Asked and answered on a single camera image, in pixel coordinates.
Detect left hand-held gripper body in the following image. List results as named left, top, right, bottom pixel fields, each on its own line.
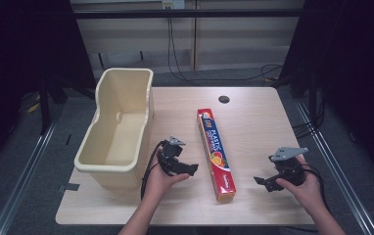
left=157, top=135, right=187, bottom=176

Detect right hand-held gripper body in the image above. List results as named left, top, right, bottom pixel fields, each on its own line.
left=268, top=146, right=309, bottom=188

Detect red plastic wrap box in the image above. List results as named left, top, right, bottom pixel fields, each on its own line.
left=196, top=108, right=237, bottom=204

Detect cream plastic bin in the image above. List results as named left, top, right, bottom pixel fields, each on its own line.
left=73, top=67, right=155, bottom=192

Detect person's left hand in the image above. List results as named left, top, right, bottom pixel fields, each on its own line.
left=142, top=153, right=191, bottom=204

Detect person's right hand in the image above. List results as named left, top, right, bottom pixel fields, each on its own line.
left=275, top=155, right=324, bottom=217

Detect black curtain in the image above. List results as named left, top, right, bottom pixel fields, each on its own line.
left=0, top=0, right=97, bottom=179
left=272, top=0, right=374, bottom=185

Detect black tape strip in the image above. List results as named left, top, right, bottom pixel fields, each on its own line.
left=56, top=182, right=81, bottom=193

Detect black metal stand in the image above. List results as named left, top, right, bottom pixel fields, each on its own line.
left=37, top=72, right=66, bottom=137

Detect black horizontal bar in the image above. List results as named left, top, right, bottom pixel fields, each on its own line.
left=71, top=9, right=306, bottom=20

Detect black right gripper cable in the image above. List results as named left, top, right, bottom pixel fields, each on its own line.
left=300, top=163, right=332, bottom=214

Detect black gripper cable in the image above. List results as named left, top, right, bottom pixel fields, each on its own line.
left=300, top=163, right=332, bottom=214
left=140, top=140, right=167, bottom=201

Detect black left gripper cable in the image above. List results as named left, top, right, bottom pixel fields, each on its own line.
left=140, top=140, right=167, bottom=201

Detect black floor cables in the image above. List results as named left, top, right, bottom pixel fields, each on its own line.
left=291, top=97, right=327, bottom=141

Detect metal floor rail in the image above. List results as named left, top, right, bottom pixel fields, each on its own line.
left=0, top=109, right=64, bottom=235
left=295, top=100, right=374, bottom=235

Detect black wall cable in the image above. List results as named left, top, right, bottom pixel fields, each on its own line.
left=166, top=17, right=285, bottom=88

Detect yellow floor cable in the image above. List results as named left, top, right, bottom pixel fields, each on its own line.
left=19, top=92, right=43, bottom=115

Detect white wall outlet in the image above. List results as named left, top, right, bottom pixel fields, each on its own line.
left=161, top=0, right=186, bottom=10

